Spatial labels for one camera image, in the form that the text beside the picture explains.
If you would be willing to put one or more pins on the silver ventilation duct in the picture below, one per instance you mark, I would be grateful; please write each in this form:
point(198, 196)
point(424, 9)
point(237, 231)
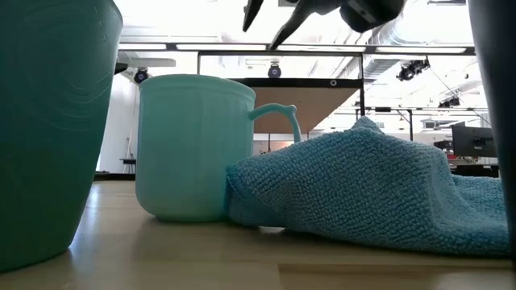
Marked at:
point(387, 36)

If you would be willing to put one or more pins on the black computer monitor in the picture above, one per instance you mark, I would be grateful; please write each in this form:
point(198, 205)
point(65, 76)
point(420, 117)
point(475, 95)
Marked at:
point(473, 141)

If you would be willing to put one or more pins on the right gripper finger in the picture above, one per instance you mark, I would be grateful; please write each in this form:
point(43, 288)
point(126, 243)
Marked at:
point(298, 16)
point(252, 14)

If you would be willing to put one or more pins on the black aluminium table frame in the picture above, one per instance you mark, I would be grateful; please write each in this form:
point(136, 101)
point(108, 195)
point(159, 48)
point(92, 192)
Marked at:
point(115, 176)

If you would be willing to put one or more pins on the dark green plastic cup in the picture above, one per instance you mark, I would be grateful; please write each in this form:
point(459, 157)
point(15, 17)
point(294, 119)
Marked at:
point(48, 129)

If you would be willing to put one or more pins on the black camera cluster on mount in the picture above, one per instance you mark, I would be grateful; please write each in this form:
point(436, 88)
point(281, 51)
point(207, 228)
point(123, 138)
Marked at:
point(411, 69)

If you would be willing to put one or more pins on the round black camera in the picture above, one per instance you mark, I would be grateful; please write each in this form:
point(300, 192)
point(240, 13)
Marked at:
point(274, 71)
point(141, 75)

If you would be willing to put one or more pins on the blue microfibre cloth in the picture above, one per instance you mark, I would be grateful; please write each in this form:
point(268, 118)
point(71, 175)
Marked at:
point(363, 185)

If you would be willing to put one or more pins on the mint green ceramic mug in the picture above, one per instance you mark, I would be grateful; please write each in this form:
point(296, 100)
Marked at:
point(189, 153)

